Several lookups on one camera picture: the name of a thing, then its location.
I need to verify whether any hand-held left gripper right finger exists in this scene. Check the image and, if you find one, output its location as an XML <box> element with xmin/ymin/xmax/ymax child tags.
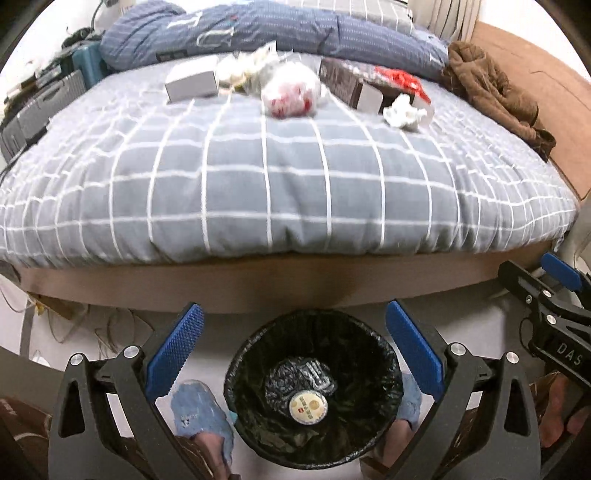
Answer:
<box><xmin>385</xmin><ymin>299</ymin><xmax>546</xmax><ymax>480</ymax></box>

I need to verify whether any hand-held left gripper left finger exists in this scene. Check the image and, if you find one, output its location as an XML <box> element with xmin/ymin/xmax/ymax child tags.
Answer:
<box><xmin>47</xmin><ymin>302</ymin><xmax>241</xmax><ymax>480</ymax></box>

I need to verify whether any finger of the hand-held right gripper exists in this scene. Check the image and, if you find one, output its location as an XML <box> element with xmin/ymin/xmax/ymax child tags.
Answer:
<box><xmin>541</xmin><ymin>252</ymin><xmax>591</xmax><ymax>308</ymax></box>
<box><xmin>498</xmin><ymin>260</ymin><xmax>591</xmax><ymax>342</ymax></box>

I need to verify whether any trash bin with black liner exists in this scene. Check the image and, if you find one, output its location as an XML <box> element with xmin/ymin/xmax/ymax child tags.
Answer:
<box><xmin>224</xmin><ymin>309</ymin><xmax>404</xmax><ymax>470</ymax></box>

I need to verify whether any white tissue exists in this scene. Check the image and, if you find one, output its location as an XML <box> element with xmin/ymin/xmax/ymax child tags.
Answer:
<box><xmin>383</xmin><ymin>92</ymin><xmax>428</xmax><ymax>132</ymax></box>

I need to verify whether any red plastic bag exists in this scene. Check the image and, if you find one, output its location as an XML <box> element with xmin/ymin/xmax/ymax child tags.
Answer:
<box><xmin>373</xmin><ymin>65</ymin><xmax>431</xmax><ymax>103</ymax></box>

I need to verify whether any grey cardboard box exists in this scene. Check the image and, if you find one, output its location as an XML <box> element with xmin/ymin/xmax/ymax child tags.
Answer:
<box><xmin>165</xmin><ymin>55</ymin><xmax>220</xmax><ymax>104</ymax></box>

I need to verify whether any dark brown box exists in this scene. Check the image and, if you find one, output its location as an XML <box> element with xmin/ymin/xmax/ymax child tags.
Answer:
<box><xmin>318</xmin><ymin>56</ymin><xmax>384</xmax><ymax>114</ymax></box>

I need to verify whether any clear bag with red contents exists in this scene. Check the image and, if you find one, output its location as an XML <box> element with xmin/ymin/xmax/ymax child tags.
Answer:
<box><xmin>261</xmin><ymin>62</ymin><xmax>326</xmax><ymax>117</ymax></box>

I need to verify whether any person's right hand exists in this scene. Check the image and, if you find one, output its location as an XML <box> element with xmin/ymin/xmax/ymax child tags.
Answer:
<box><xmin>538</xmin><ymin>371</ymin><xmax>591</xmax><ymax>448</ymax></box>

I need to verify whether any blue slipper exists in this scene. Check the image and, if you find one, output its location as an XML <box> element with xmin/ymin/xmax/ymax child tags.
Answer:
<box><xmin>398</xmin><ymin>374</ymin><xmax>423</xmax><ymax>428</ymax></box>
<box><xmin>171</xmin><ymin>379</ymin><xmax>236</xmax><ymax>462</ymax></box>

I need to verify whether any person's right leg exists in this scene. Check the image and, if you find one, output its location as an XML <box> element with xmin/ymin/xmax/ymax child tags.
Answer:
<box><xmin>369</xmin><ymin>415</ymin><xmax>419</xmax><ymax>480</ymax></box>

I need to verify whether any person's leg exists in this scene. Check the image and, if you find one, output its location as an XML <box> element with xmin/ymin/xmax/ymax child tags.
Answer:
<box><xmin>369</xmin><ymin>415</ymin><xmax>419</xmax><ymax>480</ymax></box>
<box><xmin>182</xmin><ymin>431</ymin><xmax>241</xmax><ymax>480</ymax></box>

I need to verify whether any person's left leg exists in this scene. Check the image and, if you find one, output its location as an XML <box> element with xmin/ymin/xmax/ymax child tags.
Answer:
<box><xmin>182</xmin><ymin>431</ymin><xmax>241</xmax><ymax>480</ymax></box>

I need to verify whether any round yellow-lidded cup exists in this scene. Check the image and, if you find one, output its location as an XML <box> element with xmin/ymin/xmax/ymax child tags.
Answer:
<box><xmin>289</xmin><ymin>391</ymin><xmax>329</xmax><ymax>425</ymax></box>

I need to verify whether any wooden headboard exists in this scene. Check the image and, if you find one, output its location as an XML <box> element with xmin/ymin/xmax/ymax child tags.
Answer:
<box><xmin>471</xmin><ymin>21</ymin><xmax>591</xmax><ymax>199</ymax></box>

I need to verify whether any grey checked bed cover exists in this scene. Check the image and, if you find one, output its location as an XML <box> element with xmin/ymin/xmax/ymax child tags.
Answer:
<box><xmin>0</xmin><ymin>51</ymin><xmax>580</xmax><ymax>268</ymax></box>

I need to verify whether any brown fleece jacket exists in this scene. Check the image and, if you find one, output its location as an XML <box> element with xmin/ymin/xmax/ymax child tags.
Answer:
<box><xmin>443</xmin><ymin>41</ymin><xmax>557</xmax><ymax>160</ymax></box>

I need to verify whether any grey hard suitcase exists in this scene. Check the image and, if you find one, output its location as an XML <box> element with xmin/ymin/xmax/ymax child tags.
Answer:
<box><xmin>0</xmin><ymin>69</ymin><xmax>86</xmax><ymax>162</ymax></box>

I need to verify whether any beige pleated curtain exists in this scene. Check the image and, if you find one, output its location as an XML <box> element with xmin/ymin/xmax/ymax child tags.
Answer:
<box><xmin>411</xmin><ymin>0</ymin><xmax>481</xmax><ymax>43</ymax></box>

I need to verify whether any teal hard suitcase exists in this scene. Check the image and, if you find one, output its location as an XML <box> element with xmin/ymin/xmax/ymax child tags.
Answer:
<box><xmin>71</xmin><ymin>41</ymin><xmax>112</xmax><ymax>88</ymax></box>

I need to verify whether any grey checked pillow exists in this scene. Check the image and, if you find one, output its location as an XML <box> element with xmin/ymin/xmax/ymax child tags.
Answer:
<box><xmin>286</xmin><ymin>0</ymin><xmax>414</xmax><ymax>34</ymax></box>

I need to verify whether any blue printed duvet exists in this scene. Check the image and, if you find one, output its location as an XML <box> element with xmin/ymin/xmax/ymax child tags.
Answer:
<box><xmin>99</xmin><ymin>0</ymin><xmax>451</xmax><ymax>84</ymax></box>

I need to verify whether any tangle of white cables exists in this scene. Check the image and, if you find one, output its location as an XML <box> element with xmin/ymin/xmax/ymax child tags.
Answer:
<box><xmin>46</xmin><ymin>300</ymin><xmax>153</xmax><ymax>352</ymax></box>

